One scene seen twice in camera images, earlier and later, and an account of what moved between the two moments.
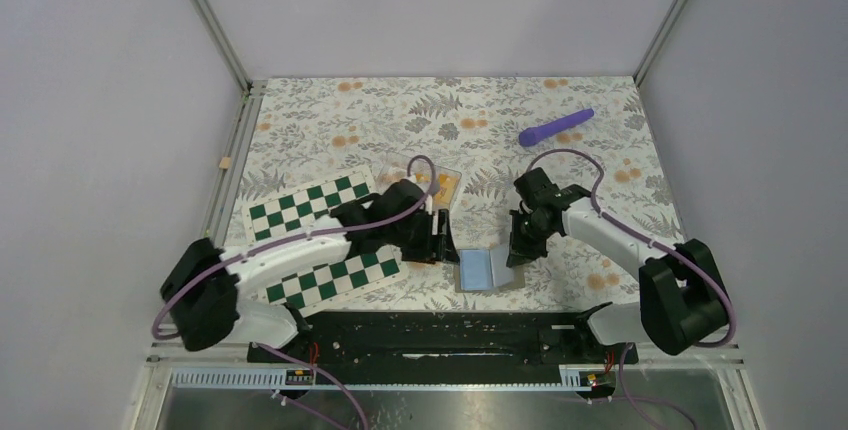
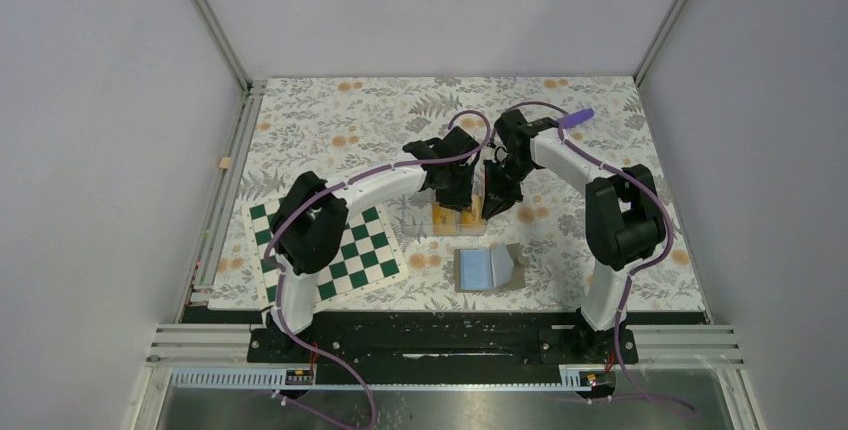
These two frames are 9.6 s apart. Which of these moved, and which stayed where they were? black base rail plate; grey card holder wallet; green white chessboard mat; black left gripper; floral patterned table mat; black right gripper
Moved: black left gripper; black right gripper
Stayed: black base rail plate; green white chessboard mat; floral patterned table mat; grey card holder wallet
